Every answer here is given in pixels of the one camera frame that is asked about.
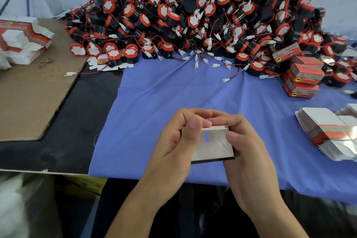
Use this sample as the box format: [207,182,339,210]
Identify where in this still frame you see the person's left hand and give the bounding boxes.
[146,108,213,197]

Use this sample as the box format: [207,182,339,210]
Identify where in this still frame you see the person's right hand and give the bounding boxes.
[208,114,280,216]

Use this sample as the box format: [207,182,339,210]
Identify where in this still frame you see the orange white paper box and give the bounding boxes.
[288,63,325,86]
[273,42,302,64]
[293,55,325,67]
[181,125,235,164]
[283,81,320,99]

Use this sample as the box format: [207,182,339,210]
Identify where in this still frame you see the stack of paper boxes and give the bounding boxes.
[295,104,357,161]
[0,16,55,65]

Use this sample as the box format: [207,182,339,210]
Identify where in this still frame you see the pile of black red buzzers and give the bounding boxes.
[66,0,357,88]

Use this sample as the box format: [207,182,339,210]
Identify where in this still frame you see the person's left forearm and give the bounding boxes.
[106,182,171,238]

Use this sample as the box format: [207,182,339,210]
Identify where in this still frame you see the blue cloth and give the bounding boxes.
[89,51,357,205]

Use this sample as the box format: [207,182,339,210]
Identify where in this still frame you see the brown cardboard sheet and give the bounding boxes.
[0,19,88,142]

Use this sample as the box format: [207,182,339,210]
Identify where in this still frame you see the white plastic bag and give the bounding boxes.
[0,50,12,71]

